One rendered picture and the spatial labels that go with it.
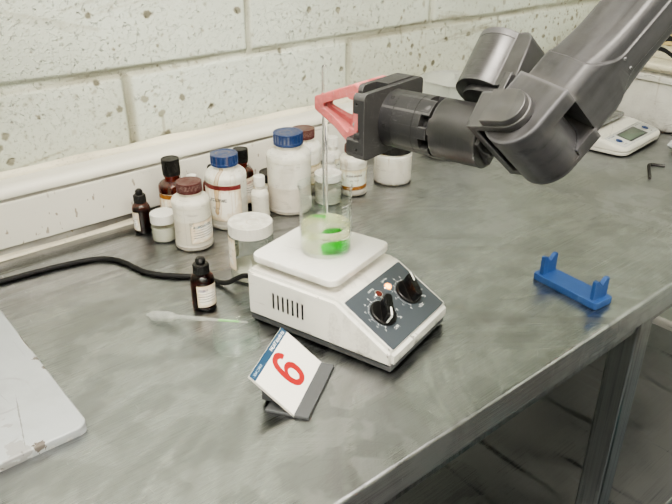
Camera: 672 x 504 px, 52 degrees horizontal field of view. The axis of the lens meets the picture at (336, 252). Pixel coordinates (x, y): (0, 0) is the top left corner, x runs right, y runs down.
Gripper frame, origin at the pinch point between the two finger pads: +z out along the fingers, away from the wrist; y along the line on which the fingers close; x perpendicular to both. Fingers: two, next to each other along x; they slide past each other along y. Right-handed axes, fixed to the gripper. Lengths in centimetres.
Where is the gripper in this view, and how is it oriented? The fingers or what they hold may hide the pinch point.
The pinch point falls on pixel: (323, 102)
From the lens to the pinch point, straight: 75.4
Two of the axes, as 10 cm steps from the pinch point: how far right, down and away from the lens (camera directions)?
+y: -6.2, 3.6, -6.9
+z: -7.8, -2.9, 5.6
